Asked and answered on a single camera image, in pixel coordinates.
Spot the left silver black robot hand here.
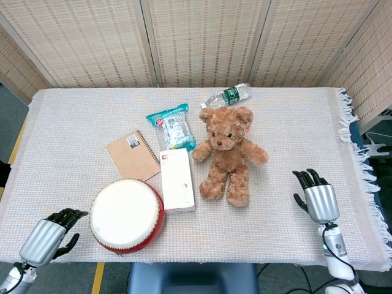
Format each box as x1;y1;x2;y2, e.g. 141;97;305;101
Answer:
18;208;89;269

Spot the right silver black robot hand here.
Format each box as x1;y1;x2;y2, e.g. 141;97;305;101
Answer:
292;168;340;225

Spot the brown plush teddy bear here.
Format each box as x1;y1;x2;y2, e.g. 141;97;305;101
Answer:
191;105;270;208

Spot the beige woven tablecloth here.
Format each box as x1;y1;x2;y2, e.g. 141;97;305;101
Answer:
0;87;392;273

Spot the red drum with white skin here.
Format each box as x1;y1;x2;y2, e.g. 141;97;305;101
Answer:
89;179;166;257

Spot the brown spiral notebook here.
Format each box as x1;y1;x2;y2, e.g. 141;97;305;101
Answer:
105;129;161;183

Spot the clear plastic water bottle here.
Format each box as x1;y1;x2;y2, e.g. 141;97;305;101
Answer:
200;82;252;109

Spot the white desk lamp box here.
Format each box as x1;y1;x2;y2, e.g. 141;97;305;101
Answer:
159;148;196;214

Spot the teal snack bag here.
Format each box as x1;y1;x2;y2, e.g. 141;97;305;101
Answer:
145;103;197;153

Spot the bamboo folding screen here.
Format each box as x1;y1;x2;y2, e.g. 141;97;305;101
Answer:
0;0;392;129

